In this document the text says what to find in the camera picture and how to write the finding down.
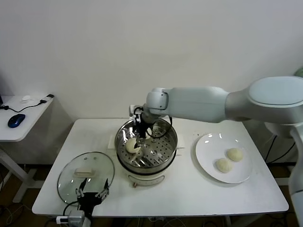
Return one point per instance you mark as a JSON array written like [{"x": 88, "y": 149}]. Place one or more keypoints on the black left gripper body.
[{"x": 90, "y": 199}]

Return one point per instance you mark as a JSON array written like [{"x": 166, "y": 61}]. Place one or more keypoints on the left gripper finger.
[
  {"x": 104, "y": 191},
  {"x": 80, "y": 190}
]

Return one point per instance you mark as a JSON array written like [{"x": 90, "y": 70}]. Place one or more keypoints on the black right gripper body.
[{"x": 141, "y": 128}]

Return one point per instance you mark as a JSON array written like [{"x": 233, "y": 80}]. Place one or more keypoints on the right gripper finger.
[
  {"x": 133, "y": 135},
  {"x": 140, "y": 144}
]

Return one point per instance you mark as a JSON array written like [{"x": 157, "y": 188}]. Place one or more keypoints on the white steamed baozi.
[
  {"x": 234, "y": 154},
  {"x": 223, "y": 165},
  {"x": 130, "y": 145},
  {"x": 148, "y": 137}
]

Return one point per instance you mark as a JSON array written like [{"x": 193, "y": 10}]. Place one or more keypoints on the round glass pot lid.
[{"x": 71, "y": 165}]

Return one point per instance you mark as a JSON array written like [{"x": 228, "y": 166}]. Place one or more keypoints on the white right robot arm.
[{"x": 201, "y": 101}]

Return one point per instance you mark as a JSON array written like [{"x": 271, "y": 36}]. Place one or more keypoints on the stainless steel steamer basket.
[{"x": 161, "y": 163}]

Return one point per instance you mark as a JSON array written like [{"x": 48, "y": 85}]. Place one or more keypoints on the white round plate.
[{"x": 206, "y": 142}]

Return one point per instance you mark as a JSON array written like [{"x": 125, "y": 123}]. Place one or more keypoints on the white side desk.
[{"x": 28, "y": 118}]

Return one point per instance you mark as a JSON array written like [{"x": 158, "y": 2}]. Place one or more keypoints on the blue computer mouse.
[{"x": 16, "y": 120}]

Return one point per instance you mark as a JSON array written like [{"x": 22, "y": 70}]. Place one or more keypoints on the small white crumpled object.
[{"x": 26, "y": 99}]

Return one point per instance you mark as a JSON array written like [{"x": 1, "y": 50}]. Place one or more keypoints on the dark monitor edge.
[{"x": 1, "y": 94}]

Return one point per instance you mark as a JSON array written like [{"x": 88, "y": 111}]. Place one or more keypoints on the pale green appliance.
[{"x": 299, "y": 72}]

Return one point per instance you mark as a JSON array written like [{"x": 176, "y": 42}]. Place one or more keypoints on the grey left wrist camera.
[{"x": 75, "y": 216}]

